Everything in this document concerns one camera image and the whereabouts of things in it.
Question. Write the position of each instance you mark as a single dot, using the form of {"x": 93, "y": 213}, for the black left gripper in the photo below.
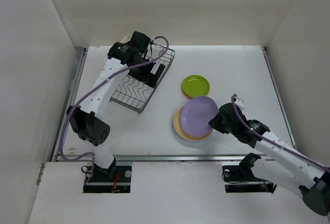
{"x": 150, "y": 79}

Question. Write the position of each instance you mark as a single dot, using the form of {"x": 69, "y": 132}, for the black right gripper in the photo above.
{"x": 215, "y": 123}

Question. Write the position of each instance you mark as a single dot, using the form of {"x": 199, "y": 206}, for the orange plate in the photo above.
{"x": 187, "y": 96}

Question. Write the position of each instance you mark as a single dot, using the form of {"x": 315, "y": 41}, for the beige plate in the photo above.
{"x": 182, "y": 133}

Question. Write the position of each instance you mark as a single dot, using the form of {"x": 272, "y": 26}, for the green plate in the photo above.
{"x": 195, "y": 85}

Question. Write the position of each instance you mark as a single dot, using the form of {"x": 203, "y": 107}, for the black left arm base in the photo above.
{"x": 119, "y": 183}

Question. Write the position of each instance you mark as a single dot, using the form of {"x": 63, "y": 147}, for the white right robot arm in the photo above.
{"x": 291, "y": 170}

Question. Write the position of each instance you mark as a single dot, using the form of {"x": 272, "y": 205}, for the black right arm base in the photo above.
{"x": 238, "y": 182}

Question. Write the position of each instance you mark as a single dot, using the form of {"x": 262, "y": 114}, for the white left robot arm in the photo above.
{"x": 86, "y": 116}

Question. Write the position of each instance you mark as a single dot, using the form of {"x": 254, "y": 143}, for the white plastic cutlery holder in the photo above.
{"x": 126, "y": 39}

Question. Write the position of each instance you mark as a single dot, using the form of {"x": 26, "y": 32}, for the grey wire dish rack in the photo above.
{"x": 134, "y": 94}

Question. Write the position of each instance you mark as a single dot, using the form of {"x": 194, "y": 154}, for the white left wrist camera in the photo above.
{"x": 154, "y": 50}

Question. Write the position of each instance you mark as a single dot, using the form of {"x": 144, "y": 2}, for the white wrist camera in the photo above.
{"x": 239, "y": 103}
{"x": 154, "y": 50}

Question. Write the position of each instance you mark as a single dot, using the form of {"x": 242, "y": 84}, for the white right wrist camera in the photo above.
{"x": 239, "y": 103}

